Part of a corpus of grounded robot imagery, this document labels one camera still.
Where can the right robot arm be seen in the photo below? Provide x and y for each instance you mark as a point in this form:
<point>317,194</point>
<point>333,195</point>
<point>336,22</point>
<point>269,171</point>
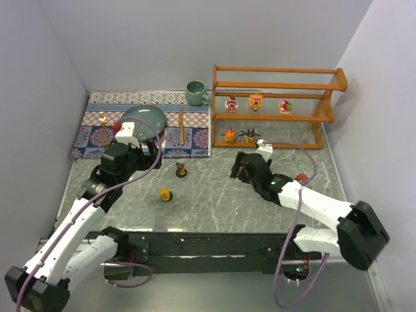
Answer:
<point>352,230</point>

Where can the black yellow spiky creature toy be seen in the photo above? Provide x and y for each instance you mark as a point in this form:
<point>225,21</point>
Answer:
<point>249,135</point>

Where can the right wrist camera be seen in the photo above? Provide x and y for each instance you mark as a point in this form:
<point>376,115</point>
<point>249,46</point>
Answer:
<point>264,149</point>

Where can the gold knife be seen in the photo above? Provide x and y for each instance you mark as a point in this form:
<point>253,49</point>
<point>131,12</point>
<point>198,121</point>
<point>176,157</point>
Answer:
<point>181,127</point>

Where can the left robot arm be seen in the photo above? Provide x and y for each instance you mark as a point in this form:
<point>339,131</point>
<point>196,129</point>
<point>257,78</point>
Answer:
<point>45,282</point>

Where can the pink bear donut toy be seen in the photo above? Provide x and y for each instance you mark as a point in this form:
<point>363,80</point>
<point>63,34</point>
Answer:
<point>285,106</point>

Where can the black base frame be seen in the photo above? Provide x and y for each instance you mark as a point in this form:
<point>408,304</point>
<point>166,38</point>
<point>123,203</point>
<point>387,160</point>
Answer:
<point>186,252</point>

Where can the yellow duck toy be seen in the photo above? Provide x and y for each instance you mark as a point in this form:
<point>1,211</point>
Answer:
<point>166,195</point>

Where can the patterned blue placemat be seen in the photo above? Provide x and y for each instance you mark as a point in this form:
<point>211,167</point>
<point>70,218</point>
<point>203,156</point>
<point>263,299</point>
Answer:
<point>196,119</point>

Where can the teal ceramic plate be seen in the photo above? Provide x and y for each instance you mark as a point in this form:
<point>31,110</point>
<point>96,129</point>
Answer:
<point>149,113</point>

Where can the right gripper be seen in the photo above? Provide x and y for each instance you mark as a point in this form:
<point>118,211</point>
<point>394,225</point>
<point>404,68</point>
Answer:
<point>244,166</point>

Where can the brown-haired figure with dark creature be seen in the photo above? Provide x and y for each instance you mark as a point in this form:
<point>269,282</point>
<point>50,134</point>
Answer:
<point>180,170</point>

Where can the pink bear strawberry cake toy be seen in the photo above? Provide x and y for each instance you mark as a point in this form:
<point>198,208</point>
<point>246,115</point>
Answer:
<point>231,104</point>

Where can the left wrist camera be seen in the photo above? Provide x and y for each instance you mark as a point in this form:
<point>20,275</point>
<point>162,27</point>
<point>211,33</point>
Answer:
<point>127,135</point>

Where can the aluminium rail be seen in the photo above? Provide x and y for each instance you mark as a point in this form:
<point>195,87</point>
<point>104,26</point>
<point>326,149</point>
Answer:
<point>83,245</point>

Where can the pink flower bear toy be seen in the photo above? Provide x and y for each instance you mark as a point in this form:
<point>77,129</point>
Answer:
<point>255,102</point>

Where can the red-haired small figurine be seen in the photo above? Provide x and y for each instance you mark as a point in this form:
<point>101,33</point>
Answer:
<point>301,178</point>

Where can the teal ceramic mug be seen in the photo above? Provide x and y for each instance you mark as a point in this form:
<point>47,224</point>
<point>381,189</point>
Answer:
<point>196,94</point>

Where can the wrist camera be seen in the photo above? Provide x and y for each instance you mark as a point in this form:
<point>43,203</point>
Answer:
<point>127,135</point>
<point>264,149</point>

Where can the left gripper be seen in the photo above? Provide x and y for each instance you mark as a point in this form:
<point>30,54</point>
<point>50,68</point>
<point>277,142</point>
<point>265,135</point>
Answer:
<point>151,155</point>

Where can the orange wooden two-tier shelf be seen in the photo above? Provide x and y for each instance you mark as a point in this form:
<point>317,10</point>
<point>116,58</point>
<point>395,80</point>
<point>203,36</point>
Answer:
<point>309,90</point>

